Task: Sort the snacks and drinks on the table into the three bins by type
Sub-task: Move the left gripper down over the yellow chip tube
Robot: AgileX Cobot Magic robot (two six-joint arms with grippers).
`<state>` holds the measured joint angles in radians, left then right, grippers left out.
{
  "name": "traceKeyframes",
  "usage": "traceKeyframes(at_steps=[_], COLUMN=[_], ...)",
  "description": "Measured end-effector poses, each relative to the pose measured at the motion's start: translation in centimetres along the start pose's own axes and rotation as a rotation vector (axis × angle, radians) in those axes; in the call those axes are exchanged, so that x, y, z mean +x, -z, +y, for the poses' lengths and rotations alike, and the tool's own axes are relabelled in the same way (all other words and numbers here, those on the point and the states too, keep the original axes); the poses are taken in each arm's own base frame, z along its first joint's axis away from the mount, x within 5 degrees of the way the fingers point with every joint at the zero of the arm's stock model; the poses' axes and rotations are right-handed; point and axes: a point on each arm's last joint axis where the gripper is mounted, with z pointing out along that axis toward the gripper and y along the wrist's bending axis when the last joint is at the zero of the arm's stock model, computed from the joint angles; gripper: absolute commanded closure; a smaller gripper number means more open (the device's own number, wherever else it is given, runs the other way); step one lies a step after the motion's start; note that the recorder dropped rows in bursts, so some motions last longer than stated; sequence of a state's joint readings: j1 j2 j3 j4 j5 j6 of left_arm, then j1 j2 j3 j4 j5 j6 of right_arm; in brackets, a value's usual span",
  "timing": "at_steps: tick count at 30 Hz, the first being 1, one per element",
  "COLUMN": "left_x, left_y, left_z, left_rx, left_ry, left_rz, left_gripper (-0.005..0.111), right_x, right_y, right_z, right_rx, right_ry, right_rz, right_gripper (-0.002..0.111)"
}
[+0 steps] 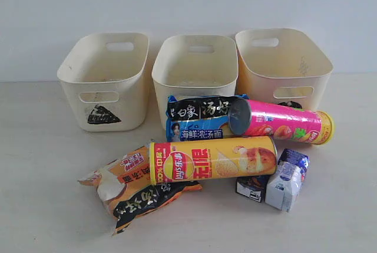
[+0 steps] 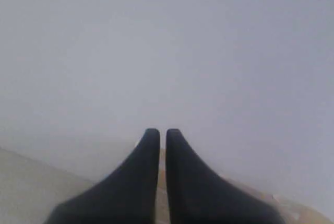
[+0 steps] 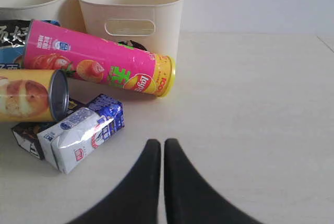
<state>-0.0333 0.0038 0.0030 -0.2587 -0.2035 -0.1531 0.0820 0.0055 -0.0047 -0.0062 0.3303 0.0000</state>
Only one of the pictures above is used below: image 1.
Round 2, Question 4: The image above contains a yellow Lays chips can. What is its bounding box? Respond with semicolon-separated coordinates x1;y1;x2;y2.
149;136;277;185

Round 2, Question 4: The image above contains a pink Lays chips can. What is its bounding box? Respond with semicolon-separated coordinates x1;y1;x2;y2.
228;99;335;144

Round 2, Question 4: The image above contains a purple juice carton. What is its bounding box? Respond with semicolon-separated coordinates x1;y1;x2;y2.
236;175;270;203

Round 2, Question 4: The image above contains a white blue milk carton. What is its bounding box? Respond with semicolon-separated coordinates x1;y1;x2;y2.
264;149;310;212

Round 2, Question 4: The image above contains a blue instant noodle packet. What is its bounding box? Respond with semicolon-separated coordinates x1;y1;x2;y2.
166;94;249;142

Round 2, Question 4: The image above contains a middle cream plastic bin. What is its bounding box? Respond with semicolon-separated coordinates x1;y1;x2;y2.
151;35;239;129

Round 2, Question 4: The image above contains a cream plastic bin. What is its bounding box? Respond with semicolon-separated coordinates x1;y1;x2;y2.
151;35;239;129
235;28;333;111
57;32;149;132

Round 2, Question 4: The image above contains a left cream plastic bin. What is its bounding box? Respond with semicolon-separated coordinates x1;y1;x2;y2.
57;32;149;132

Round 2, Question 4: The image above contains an orange instant noodle packet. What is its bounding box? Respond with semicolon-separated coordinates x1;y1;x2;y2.
78;146;202;235

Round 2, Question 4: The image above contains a right cream plastic bin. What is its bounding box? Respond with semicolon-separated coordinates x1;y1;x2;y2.
235;28;333;111

